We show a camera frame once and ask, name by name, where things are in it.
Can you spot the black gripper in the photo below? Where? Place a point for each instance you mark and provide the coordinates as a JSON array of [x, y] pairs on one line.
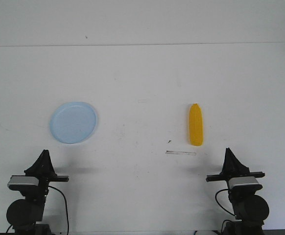
[[232, 164], [39, 169]]

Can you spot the light blue round plate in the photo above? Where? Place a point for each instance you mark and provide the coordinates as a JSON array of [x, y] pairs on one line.
[[73, 122]]

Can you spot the yellow corn cob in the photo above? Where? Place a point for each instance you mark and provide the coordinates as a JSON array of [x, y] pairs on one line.
[[196, 135]]

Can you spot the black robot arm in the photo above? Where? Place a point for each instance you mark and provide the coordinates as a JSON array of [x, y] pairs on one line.
[[25, 215], [249, 210]]

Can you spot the clear tape strip horizontal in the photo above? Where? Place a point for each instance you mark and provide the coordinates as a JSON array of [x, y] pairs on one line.
[[181, 153]]

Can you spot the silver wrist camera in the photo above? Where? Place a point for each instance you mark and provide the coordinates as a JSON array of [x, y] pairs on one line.
[[247, 181], [19, 183]]

